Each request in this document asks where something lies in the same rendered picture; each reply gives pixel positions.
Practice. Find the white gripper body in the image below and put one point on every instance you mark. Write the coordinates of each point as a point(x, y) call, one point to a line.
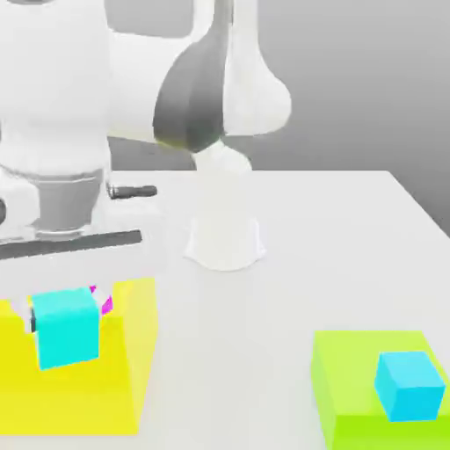
point(70, 272)

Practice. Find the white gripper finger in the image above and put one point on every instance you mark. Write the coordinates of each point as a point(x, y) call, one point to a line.
point(101, 296)
point(29, 316)

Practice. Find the small cyan cube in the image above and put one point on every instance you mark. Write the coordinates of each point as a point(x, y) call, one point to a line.
point(66, 330)

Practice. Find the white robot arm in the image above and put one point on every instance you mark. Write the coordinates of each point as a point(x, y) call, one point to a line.
point(52, 88)

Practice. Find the small magenta cube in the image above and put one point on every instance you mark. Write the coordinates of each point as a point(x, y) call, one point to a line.
point(107, 305)

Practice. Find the small sky blue cube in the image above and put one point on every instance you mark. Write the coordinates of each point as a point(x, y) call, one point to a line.
point(409, 386)

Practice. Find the large yellow box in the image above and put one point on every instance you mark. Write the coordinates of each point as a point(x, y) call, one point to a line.
point(70, 404)

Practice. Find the large lime green box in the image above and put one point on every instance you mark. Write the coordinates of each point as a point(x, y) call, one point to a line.
point(344, 372)

